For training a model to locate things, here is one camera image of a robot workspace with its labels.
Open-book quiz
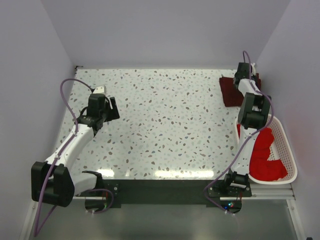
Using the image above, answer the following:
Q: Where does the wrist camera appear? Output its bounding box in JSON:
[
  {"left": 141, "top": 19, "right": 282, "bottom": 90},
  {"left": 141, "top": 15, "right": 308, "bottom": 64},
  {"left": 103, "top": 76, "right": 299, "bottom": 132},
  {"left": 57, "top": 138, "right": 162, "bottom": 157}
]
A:
[
  {"left": 92, "top": 85, "right": 107, "bottom": 95},
  {"left": 250, "top": 62, "right": 257, "bottom": 76}
]

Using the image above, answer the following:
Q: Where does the dark red t-shirt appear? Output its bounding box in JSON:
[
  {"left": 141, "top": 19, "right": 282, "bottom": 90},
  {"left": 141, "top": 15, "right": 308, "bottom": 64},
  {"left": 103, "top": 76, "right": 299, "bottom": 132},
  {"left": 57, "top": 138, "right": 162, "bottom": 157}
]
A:
[{"left": 219, "top": 74, "right": 262, "bottom": 108}]

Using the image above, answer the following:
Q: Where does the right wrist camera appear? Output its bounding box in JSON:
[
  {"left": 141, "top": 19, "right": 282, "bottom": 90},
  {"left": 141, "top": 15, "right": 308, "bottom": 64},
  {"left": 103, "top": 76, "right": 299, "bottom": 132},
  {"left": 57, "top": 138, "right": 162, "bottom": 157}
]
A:
[{"left": 250, "top": 62, "right": 257, "bottom": 76}]

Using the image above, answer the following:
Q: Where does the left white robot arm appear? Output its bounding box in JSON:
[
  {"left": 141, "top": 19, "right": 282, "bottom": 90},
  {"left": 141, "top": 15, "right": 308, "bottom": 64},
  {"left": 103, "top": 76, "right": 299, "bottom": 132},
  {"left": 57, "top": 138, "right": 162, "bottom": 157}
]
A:
[{"left": 31, "top": 93, "right": 120, "bottom": 207}]

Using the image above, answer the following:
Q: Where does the white plastic laundry basket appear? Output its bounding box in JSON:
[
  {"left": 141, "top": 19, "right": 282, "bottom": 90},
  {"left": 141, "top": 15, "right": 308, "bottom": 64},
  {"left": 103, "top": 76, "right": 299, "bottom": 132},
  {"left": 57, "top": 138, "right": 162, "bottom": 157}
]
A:
[{"left": 234, "top": 117, "right": 298, "bottom": 185}]

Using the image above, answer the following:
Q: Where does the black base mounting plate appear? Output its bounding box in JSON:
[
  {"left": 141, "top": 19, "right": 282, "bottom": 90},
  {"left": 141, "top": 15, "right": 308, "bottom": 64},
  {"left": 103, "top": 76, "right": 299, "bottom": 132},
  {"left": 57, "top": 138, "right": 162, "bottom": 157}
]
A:
[{"left": 74, "top": 178, "right": 253, "bottom": 209}]

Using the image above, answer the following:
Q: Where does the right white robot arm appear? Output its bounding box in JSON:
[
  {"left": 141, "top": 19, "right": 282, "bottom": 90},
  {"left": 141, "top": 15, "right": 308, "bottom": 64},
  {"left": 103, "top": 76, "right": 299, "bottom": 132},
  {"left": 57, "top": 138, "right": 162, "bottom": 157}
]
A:
[{"left": 222, "top": 62, "right": 272, "bottom": 197}]

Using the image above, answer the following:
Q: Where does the bright red t-shirt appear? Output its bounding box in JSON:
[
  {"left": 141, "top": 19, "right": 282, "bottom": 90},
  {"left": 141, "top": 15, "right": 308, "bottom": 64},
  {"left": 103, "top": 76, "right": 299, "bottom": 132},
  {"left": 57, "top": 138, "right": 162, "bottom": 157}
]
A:
[{"left": 248, "top": 127, "right": 289, "bottom": 185}]

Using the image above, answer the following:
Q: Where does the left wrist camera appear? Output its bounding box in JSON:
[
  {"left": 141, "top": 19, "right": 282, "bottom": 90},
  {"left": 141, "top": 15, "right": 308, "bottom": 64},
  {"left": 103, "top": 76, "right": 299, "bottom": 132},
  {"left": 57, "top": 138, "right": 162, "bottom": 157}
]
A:
[{"left": 92, "top": 85, "right": 107, "bottom": 95}]

